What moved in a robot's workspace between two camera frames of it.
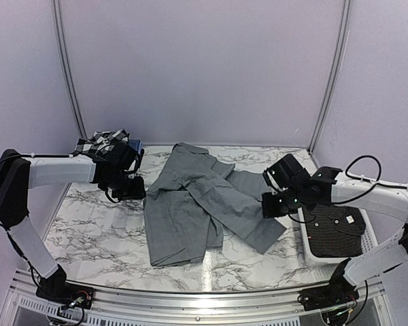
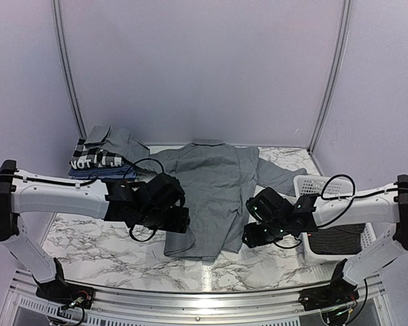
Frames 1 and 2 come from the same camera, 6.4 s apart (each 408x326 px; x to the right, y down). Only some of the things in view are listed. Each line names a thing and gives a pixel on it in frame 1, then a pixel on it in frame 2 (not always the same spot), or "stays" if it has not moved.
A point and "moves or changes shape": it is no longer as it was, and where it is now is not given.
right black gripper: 268,210 → 253,238
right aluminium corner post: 336,74 stays
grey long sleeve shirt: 194,198 moves or changes shape
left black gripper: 137,193 → 180,221
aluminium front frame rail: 125,307 stays
